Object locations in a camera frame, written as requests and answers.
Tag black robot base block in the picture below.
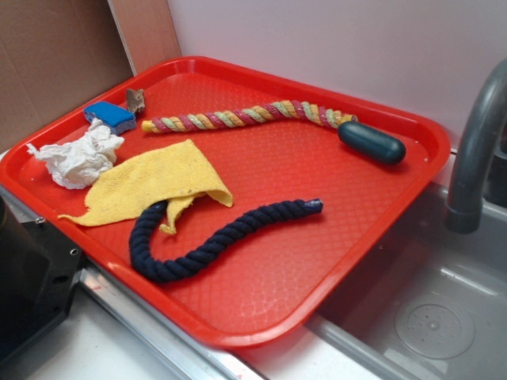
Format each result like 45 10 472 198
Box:
1 200 84 364

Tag red plastic tray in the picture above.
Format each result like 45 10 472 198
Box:
1 57 451 349

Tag yellow cloth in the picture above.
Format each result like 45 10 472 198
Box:
59 139 234 235

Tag dark green capsule object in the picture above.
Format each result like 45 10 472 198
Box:
337 121 406 165

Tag small brown scrap piece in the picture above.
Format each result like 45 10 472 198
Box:
126 88 146 114

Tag blue sponge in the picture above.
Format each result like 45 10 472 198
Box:
83 101 136 135

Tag crumpled white paper towel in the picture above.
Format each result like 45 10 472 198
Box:
26 118 124 190

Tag grey faucet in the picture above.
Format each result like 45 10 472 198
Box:
444 60 506 234

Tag grey sink basin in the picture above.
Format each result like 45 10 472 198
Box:
307 169 506 379

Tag brown cardboard panel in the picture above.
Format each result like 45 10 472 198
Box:
1 1 181 151

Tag multicolored twisted rope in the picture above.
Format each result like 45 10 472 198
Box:
141 100 359 135

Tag dark blue twisted rope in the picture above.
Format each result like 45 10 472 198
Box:
128 198 324 284

